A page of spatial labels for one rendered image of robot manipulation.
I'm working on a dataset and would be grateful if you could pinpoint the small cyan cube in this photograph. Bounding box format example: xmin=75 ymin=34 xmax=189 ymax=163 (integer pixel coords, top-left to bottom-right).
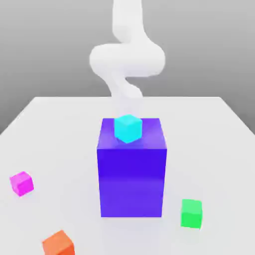
xmin=114 ymin=114 xmax=143 ymax=144

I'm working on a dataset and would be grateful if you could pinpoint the small green cube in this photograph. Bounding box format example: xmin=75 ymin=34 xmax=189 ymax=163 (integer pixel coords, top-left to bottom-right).
xmin=180 ymin=198 xmax=203 ymax=229

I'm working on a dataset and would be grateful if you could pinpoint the small magenta cube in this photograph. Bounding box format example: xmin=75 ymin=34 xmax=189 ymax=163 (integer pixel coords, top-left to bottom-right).
xmin=9 ymin=171 xmax=34 ymax=197

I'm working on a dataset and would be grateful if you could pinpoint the small orange cube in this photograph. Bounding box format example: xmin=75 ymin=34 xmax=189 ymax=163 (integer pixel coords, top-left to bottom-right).
xmin=41 ymin=230 xmax=76 ymax=255

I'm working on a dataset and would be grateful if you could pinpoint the large purple box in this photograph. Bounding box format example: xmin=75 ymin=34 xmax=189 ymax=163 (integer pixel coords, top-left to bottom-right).
xmin=96 ymin=118 xmax=167 ymax=218

